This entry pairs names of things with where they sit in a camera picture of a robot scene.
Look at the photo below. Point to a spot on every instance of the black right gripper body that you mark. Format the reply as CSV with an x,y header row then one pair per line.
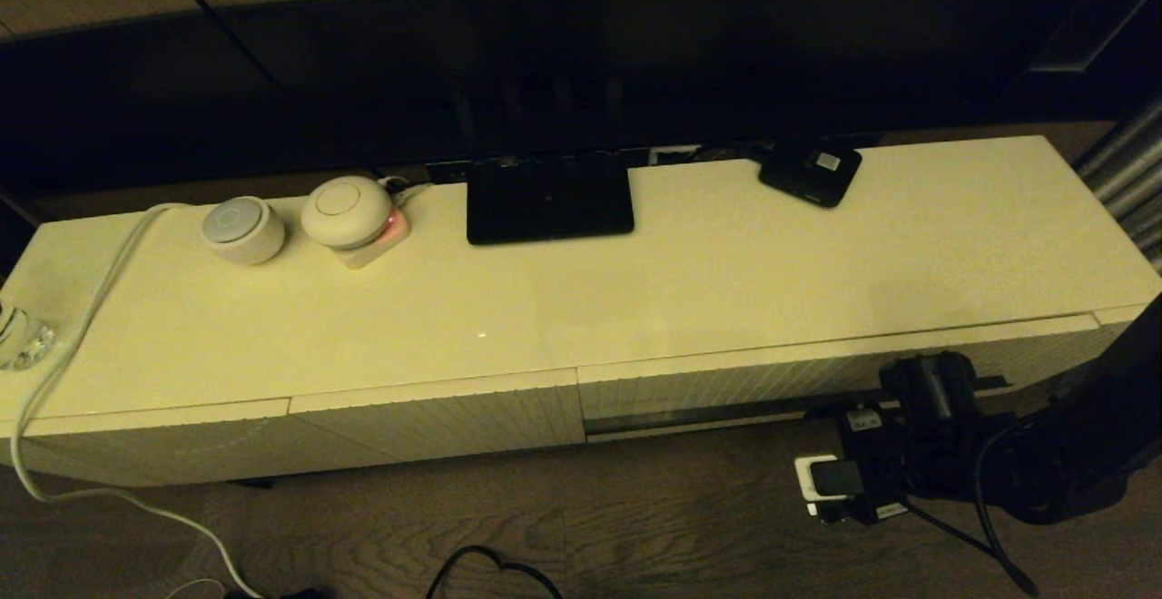
x,y
881,472

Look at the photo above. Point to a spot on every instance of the white ribbed front drawer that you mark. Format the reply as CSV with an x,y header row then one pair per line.
x,y
726,386

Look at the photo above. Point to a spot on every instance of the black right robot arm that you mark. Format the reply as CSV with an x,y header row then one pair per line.
x,y
1044,472

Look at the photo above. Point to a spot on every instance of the white TV cabinet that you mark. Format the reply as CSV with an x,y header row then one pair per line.
x,y
545,309

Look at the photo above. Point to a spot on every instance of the small ribbed white end panel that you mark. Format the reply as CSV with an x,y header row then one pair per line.
x,y
1115,327

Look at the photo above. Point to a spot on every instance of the small black box with label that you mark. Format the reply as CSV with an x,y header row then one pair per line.
x,y
808,172

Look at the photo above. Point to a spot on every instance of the grey curtain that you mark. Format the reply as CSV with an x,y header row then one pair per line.
x,y
1126,172

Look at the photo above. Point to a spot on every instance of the black flat television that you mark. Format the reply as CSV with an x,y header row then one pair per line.
x,y
635,63

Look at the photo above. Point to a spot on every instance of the white power strip red light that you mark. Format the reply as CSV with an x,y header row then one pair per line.
x,y
377,252

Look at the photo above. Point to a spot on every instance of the white round dome device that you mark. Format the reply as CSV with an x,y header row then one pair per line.
x,y
345,213

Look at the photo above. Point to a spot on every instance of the white speaker with grey top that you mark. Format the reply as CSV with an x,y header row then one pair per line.
x,y
243,231

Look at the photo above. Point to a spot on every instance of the ribbed white cabinet front panel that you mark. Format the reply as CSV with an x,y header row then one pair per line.
x,y
136,449

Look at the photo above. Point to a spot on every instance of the clear glass object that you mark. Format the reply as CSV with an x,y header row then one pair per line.
x,y
23,340

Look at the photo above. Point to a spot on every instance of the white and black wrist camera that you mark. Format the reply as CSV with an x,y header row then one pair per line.
x,y
828,486

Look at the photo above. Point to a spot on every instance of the black television base plate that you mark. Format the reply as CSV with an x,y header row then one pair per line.
x,y
545,204

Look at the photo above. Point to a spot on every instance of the dark wall frame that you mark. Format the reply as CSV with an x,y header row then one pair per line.
x,y
1089,36

